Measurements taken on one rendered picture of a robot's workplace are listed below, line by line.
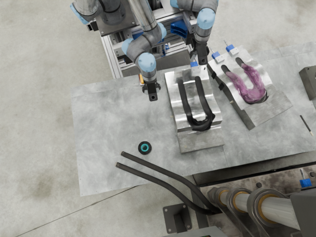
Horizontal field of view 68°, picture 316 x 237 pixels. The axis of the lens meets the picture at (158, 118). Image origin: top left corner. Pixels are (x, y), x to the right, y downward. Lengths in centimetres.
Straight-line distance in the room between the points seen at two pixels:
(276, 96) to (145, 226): 150
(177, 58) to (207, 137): 111
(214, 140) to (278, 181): 44
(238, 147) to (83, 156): 94
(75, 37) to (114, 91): 142
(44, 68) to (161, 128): 171
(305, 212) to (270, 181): 113
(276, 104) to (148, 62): 82
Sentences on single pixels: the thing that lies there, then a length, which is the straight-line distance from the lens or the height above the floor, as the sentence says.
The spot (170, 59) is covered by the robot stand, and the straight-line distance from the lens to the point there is 232.
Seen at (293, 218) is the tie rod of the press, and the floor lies 170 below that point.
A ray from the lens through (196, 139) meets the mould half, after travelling 140.
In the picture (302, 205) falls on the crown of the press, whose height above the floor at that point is 184.
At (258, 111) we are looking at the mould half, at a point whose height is 91.
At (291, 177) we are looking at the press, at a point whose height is 79.
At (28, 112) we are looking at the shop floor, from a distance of 271.
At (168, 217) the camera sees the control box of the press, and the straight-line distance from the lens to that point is 223.
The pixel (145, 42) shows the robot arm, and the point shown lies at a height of 128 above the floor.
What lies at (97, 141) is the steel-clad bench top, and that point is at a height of 80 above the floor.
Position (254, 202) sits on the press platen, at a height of 154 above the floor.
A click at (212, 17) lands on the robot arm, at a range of 112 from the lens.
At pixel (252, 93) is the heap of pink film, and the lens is 152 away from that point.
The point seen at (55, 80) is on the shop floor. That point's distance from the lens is 271.
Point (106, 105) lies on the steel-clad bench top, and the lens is 155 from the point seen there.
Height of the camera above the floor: 222
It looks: 74 degrees down
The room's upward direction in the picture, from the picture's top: 7 degrees counter-clockwise
